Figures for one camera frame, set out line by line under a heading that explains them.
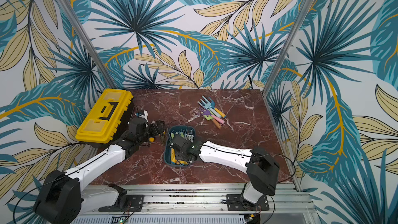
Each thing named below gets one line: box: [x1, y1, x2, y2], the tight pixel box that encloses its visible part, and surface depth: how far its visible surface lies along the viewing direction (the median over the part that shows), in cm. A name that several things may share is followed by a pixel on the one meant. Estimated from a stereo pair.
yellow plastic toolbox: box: [75, 88, 134, 144], surface depth 87 cm
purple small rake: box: [198, 106, 225, 125], surface depth 109 cm
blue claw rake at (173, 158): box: [170, 147, 177, 165], surface depth 87 cm
